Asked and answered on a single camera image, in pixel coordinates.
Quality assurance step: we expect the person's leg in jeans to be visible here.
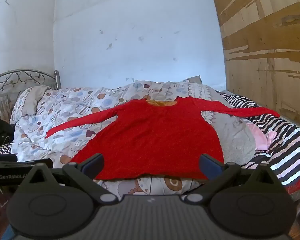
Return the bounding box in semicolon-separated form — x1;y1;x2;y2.
0;223;16;240

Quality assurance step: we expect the dotted patchwork quilt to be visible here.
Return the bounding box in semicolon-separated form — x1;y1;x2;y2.
10;80;257;196

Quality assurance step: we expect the wooden board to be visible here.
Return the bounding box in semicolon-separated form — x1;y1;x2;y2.
207;0;300;130

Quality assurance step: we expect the metal bed headboard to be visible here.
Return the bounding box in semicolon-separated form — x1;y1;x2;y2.
0;70;62;123

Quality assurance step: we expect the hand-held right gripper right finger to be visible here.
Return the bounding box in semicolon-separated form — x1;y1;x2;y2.
181;154;282;204

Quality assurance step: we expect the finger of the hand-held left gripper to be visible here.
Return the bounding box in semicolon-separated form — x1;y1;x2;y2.
27;158;53;170

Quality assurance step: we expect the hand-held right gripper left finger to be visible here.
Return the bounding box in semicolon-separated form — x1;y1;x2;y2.
23;153;119;205

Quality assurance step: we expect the grey pillow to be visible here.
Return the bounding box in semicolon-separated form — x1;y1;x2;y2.
186;76;203;85

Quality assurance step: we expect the black white striped bedsheet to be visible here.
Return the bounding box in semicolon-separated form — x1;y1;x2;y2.
0;90;300;187

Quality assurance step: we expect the dark cloth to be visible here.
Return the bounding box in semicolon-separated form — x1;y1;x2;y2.
0;119;16;148

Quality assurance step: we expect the pink cloth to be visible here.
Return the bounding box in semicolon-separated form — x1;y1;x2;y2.
245;122;277;152

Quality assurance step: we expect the red long-sleeve top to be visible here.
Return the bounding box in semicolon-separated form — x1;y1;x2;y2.
45;96;280;180

